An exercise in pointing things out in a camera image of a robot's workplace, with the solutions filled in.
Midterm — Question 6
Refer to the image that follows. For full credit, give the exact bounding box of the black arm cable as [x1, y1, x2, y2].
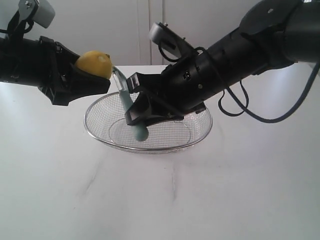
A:
[157, 42, 320, 124]
[0, 14, 36, 41]

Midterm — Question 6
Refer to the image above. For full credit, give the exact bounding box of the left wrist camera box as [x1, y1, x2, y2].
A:
[18, 0, 56, 29]

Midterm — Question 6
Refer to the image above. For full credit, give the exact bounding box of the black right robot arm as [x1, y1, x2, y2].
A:
[125, 0, 320, 126]

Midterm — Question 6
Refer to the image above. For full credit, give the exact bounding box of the metal wire mesh basket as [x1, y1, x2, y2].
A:
[83, 92, 213, 154]

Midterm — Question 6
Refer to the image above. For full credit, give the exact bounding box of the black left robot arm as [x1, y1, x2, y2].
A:
[0, 36, 111, 106]

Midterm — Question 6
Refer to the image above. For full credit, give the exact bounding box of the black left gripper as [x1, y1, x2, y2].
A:
[38, 36, 111, 106]

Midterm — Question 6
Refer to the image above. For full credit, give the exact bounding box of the yellow lemon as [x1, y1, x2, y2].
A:
[74, 50, 113, 80]

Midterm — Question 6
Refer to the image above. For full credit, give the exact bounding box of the teal handled peeler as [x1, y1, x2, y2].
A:
[111, 66, 150, 142]

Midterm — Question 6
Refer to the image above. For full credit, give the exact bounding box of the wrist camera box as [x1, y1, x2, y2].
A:
[18, 0, 56, 29]
[149, 22, 196, 58]

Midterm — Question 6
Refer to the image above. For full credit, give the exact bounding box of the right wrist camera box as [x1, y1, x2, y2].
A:
[149, 22, 196, 58]

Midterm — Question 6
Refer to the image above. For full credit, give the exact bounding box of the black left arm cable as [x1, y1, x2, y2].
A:
[0, 14, 36, 41]

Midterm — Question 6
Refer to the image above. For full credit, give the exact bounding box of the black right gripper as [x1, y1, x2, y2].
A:
[125, 52, 227, 126]

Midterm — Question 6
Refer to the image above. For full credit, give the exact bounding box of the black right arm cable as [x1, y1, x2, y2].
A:
[157, 42, 320, 124]

